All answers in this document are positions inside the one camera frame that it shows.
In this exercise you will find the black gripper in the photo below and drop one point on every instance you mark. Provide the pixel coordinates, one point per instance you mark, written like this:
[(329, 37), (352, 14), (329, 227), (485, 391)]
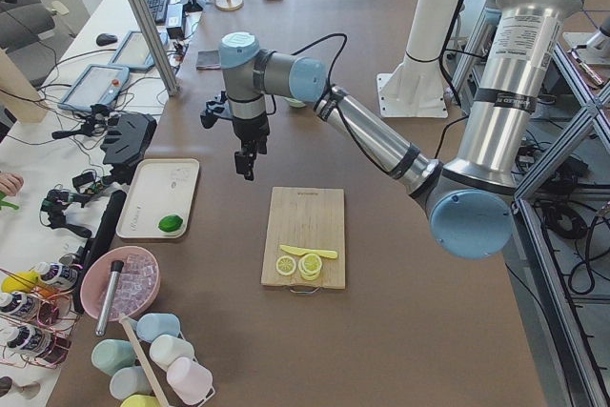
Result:
[(250, 130)]

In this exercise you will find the green ceramic bowl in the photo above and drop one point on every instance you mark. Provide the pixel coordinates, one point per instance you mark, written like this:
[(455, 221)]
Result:
[(294, 103)]

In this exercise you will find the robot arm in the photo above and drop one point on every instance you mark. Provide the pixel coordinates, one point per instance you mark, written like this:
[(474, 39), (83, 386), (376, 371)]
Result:
[(466, 199)]

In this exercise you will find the pink bowl of ice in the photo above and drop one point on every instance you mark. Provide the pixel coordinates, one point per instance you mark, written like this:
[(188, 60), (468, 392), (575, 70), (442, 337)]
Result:
[(138, 283)]

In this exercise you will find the person's hand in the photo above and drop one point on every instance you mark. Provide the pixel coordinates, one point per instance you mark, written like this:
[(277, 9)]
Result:
[(10, 183)]

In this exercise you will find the bamboo cutting board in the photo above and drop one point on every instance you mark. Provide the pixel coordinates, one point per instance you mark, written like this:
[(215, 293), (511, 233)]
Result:
[(306, 218)]

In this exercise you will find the grey folded cloth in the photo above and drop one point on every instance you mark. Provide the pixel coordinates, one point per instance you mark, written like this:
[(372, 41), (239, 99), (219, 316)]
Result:
[(207, 60)]

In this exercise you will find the cream rabbit tray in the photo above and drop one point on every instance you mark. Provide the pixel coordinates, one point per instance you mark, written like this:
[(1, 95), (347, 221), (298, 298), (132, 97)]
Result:
[(159, 187)]

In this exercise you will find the green lime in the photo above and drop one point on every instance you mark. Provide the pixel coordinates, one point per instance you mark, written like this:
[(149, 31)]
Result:
[(170, 223)]

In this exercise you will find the lemon slice near edge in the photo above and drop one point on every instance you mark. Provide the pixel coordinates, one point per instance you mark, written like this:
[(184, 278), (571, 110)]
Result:
[(285, 265)]

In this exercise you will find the black angular device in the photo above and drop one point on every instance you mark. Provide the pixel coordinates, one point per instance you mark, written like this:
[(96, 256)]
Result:
[(128, 137)]

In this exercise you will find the stacked lemon slices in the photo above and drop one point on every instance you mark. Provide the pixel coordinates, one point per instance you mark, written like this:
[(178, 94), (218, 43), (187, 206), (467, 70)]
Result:
[(310, 266)]

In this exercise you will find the yellow plastic knife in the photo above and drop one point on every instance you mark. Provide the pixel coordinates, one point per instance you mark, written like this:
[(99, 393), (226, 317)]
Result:
[(299, 251)]

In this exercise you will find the black long bar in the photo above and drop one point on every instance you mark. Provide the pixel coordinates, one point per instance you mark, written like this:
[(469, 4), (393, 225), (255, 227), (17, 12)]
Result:
[(100, 244)]

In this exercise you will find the far teach pendant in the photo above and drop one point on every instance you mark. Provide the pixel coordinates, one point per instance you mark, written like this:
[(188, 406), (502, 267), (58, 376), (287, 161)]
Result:
[(133, 53)]

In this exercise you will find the teach pendant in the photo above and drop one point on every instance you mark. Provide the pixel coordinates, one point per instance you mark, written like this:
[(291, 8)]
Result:
[(133, 53), (97, 85)]

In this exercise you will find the near teach pendant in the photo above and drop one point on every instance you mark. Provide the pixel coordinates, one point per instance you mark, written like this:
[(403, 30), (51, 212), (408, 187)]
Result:
[(97, 85)]

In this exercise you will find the steel muddler black tip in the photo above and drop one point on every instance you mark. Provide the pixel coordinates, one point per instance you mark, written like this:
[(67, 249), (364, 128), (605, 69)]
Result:
[(106, 308)]

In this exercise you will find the black computer mouse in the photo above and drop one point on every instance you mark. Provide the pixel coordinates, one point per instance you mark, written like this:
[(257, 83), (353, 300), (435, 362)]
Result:
[(105, 39)]

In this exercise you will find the blue pastel cup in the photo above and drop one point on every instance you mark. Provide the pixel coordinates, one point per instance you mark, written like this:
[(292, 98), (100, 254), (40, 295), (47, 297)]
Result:
[(152, 325)]

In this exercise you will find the white pastel cup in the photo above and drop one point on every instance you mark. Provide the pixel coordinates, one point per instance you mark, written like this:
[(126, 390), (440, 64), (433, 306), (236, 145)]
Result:
[(166, 349)]

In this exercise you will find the pink pastel cup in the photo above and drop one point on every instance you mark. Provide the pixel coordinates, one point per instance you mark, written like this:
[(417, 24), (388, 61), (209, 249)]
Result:
[(190, 380)]

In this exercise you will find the green pastel cup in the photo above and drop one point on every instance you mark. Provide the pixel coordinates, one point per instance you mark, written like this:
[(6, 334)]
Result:
[(111, 355)]

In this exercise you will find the grey-blue pastel cup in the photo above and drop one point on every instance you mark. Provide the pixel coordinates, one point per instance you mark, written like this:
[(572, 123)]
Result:
[(129, 381)]

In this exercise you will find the yellow pastel cup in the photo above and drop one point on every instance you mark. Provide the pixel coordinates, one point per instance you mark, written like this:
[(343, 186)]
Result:
[(138, 400)]

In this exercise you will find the aluminium frame post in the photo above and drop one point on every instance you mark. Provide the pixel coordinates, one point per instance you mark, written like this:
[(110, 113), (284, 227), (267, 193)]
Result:
[(148, 28)]

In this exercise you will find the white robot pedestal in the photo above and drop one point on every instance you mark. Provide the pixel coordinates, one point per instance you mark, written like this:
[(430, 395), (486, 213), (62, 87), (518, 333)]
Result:
[(416, 87)]

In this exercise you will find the copper wire bottle rack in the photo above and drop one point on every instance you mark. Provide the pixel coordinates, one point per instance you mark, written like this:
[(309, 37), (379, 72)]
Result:
[(37, 315)]

